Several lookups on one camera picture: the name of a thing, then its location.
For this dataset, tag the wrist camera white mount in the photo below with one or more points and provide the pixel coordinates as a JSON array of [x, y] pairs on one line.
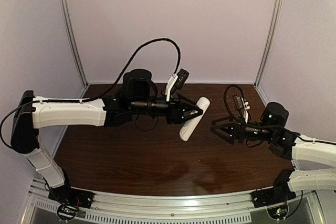
[[242, 107], [175, 82]]

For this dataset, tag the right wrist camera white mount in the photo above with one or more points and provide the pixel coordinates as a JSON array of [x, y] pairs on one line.
[[242, 107]]

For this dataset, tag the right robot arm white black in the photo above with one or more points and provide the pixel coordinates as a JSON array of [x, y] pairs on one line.
[[307, 149]]

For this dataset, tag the white remote control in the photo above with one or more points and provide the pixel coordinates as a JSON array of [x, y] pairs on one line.
[[190, 125]]

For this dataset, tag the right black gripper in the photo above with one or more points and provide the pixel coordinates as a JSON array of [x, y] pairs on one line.
[[237, 131]]

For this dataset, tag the aluminium corner post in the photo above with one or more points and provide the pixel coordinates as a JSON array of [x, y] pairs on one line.
[[72, 42], [276, 11]]

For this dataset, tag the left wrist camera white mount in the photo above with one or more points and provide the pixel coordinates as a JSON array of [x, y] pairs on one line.
[[175, 82]]

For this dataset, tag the front aluminium rail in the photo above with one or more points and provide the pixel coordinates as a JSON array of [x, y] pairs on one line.
[[220, 208]]

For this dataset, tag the circuit board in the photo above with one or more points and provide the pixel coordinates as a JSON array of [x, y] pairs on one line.
[[66, 212], [278, 212]]

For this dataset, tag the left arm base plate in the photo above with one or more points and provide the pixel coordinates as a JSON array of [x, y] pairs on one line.
[[71, 197]]

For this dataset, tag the left aluminium corner post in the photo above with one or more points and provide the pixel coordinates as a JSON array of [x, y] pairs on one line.
[[72, 42]]

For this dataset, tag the right aluminium corner post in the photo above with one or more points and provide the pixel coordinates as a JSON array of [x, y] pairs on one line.
[[276, 11]]

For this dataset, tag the left circuit board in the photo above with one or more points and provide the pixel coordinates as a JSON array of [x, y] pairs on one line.
[[66, 212]]

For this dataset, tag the right circuit board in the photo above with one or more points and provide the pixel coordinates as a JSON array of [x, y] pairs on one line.
[[278, 212]]

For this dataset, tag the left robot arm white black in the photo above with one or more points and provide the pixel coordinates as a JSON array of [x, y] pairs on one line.
[[34, 113]]

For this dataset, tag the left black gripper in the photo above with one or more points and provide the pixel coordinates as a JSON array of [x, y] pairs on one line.
[[172, 111]]

